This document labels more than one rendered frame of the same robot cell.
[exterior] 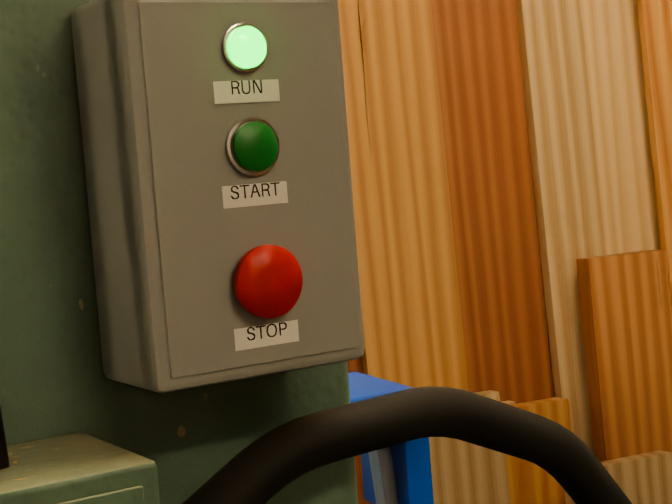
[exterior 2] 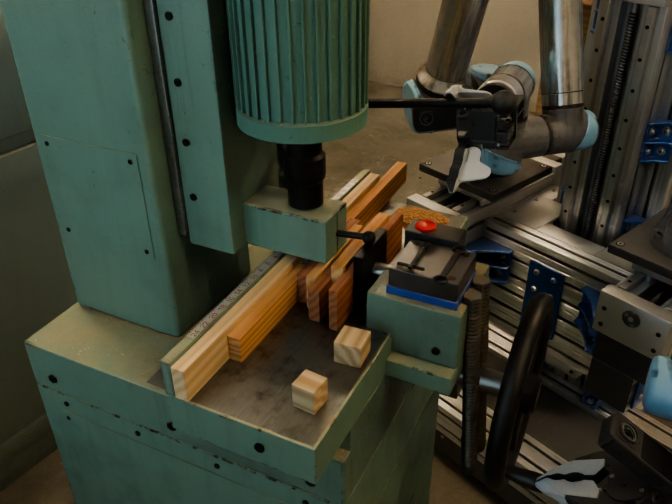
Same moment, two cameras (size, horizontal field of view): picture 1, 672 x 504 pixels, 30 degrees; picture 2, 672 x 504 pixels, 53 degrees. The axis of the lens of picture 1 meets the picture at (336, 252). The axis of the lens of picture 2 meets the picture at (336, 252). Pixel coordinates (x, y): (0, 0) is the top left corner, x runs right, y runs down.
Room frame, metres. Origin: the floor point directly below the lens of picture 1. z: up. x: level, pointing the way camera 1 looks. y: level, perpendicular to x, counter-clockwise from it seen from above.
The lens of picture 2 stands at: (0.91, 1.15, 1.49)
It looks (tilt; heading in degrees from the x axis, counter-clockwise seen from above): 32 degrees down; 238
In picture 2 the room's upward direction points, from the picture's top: 1 degrees counter-clockwise
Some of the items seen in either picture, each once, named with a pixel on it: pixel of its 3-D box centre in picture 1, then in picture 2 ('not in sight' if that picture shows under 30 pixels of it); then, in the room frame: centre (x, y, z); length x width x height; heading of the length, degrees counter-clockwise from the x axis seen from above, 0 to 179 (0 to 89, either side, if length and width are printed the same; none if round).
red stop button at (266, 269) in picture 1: (268, 281); not in sight; (0.51, 0.03, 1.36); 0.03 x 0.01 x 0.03; 122
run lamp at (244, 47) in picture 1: (247, 47); not in sight; (0.51, 0.03, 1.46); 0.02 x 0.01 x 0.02; 122
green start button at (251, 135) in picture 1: (255, 146); not in sight; (0.51, 0.03, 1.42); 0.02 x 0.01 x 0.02; 122
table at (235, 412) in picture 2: not in sight; (373, 313); (0.43, 0.48, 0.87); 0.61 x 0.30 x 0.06; 32
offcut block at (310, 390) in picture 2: not in sight; (310, 391); (0.62, 0.62, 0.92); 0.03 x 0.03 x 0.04; 27
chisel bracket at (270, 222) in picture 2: not in sight; (295, 226); (0.50, 0.38, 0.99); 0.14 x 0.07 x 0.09; 122
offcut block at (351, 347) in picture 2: not in sight; (352, 346); (0.53, 0.58, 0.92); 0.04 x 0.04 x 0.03; 35
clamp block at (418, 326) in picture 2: not in sight; (428, 303); (0.39, 0.56, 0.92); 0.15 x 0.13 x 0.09; 32
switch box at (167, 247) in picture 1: (220, 185); not in sight; (0.54, 0.05, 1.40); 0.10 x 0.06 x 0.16; 122
